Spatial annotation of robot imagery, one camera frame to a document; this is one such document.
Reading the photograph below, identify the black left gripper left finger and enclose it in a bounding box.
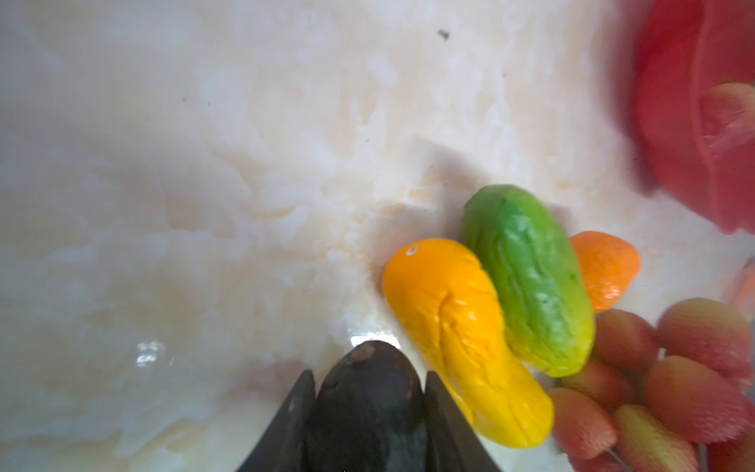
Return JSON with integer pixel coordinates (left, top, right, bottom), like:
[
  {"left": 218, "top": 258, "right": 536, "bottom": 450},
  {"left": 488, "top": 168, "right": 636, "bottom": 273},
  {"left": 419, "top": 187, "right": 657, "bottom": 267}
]
[{"left": 236, "top": 370, "right": 316, "bottom": 472}]

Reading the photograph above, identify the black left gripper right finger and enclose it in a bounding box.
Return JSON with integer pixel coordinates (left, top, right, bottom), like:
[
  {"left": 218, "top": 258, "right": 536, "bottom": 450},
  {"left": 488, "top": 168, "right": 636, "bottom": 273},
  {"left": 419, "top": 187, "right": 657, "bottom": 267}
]
[{"left": 424, "top": 371, "right": 501, "bottom": 472}]

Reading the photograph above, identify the dark avocado fake fruit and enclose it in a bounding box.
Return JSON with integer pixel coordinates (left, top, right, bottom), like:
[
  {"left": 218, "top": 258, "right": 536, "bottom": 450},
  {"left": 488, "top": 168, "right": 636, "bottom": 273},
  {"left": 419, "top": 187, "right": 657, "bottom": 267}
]
[{"left": 306, "top": 340, "right": 428, "bottom": 472}]

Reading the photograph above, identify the yellow fake mango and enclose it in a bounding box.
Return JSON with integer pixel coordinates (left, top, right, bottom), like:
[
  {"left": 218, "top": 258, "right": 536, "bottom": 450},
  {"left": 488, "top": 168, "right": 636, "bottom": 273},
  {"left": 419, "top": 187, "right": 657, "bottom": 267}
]
[{"left": 381, "top": 238, "right": 554, "bottom": 448}]

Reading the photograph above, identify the green fake mango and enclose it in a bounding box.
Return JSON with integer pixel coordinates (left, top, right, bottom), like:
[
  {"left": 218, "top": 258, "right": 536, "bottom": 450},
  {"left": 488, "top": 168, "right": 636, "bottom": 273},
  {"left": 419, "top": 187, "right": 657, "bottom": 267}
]
[{"left": 460, "top": 184, "right": 596, "bottom": 378}]

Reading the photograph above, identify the orange fake tangerine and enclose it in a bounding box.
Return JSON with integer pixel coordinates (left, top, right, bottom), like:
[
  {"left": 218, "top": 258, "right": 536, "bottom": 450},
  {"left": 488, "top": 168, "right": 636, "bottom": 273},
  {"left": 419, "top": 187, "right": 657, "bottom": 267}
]
[{"left": 570, "top": 231, "right": 642, "bottom": 313}]

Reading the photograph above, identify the red lychee bunch fake fruit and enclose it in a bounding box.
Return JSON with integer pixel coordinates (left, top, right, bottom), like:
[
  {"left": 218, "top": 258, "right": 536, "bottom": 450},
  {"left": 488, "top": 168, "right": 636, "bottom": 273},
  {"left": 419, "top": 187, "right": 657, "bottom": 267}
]
[{"left": 551, "top": 263, "right": 754, "bottom": 471}]

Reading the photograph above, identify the red flower-shaped fruit bowl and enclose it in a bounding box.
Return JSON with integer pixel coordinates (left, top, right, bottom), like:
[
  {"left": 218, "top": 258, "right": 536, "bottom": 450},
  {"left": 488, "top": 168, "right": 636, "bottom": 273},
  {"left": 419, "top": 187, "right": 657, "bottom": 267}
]
[{"left": 632, "top": 1, "right": 754, "bottom": 234}]

